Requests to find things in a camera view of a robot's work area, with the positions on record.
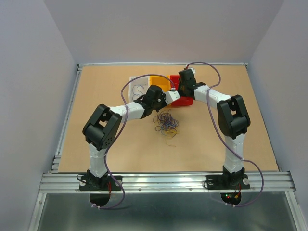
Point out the white plastic bin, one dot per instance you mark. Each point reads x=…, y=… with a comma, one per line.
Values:
x=138, y=87

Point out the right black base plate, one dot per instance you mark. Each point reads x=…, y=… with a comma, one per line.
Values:
x=224, y=182

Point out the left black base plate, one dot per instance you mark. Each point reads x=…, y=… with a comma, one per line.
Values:
x=106, y=183

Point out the aluminium left side rail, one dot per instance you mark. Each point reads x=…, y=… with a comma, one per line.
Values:
x=59, y=149

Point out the aluminium rail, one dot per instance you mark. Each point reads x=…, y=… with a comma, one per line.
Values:
x=156, y=64
x=59, y=149
x=161, y=182

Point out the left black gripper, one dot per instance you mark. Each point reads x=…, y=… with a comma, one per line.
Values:
x=162, y=96

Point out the aluminium back rail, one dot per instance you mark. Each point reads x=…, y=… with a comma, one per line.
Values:
x=156, y=64

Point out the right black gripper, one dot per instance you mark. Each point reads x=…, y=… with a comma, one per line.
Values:
x=181, y=93

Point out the red plastic bin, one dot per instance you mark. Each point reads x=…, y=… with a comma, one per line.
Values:
x=183, y=101

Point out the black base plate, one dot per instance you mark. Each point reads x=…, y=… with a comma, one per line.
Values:
x=224, y=182
x=106, y=183

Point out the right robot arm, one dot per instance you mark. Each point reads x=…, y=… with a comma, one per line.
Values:
x=233, y=123

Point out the aluminium front rail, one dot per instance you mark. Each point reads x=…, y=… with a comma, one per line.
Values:
x=161, y=182

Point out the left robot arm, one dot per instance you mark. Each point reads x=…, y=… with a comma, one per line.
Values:
x=102, y=129

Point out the yellow plastic bin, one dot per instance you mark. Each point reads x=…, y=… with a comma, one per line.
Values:
x=159, y=85

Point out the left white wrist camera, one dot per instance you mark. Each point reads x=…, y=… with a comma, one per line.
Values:
x=172, y=96

